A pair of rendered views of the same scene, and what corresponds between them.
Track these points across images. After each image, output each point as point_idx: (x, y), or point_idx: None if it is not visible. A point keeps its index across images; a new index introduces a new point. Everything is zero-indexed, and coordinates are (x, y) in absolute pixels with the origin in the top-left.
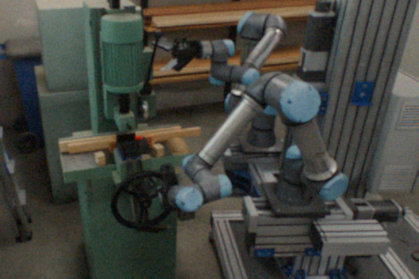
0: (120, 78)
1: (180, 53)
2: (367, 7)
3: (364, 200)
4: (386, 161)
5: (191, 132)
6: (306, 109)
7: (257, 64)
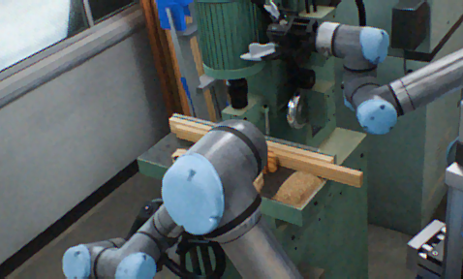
0: (206, 54)
1: (271, 37)
2: None
3: None
4: None
5: (342, 174)
6: (189, 211)
7: (404, 93)
